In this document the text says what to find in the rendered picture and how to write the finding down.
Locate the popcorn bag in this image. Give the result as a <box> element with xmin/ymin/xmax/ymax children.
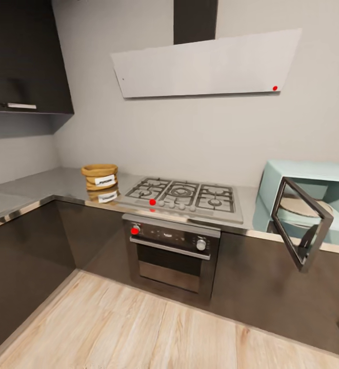
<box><xmin>82</xmin><ymin>164</ymin><xmax>118</xmax><ymax>191</ymax></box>

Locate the microwave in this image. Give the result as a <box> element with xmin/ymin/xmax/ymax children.
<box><xmin>259</xmin><ymin>159</ymin><xmax>339</xmax><ymax>274</ymax></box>

